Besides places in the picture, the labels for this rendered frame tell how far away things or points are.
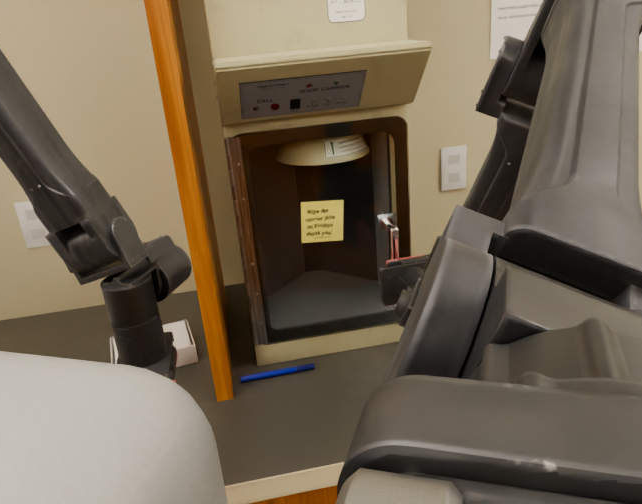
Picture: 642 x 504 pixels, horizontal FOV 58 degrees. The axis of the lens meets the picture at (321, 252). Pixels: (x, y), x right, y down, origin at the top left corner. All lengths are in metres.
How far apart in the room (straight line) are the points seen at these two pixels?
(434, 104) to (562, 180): 1.25
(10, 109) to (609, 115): 0.54
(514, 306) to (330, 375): 0.95
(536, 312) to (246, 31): 0.85
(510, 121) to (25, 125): 0.47
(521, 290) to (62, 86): 1.33
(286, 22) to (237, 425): 0.66
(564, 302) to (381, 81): 0.78
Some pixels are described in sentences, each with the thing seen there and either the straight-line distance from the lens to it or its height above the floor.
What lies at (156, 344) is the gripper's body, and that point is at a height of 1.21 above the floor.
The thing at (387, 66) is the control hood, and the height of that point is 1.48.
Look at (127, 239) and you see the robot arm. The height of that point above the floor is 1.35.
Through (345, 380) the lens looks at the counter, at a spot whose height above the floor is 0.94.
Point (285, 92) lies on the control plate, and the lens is 0.91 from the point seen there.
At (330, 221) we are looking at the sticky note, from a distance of 1.03.
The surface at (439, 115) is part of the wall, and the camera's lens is 1.53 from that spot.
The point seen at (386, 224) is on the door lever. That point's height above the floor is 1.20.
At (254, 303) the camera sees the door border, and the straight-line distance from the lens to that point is 1.07.
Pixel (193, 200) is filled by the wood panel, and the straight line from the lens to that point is 0.92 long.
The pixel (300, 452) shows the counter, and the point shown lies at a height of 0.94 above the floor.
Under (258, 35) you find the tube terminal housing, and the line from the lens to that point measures 0.97.
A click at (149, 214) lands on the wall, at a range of 1.47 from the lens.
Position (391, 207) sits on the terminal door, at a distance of 1.05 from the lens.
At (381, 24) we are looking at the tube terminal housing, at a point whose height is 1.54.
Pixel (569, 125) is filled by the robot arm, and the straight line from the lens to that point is 0.31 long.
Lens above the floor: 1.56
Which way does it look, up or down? 22 degrees down
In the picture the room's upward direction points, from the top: 5 degrees counter-clockwise
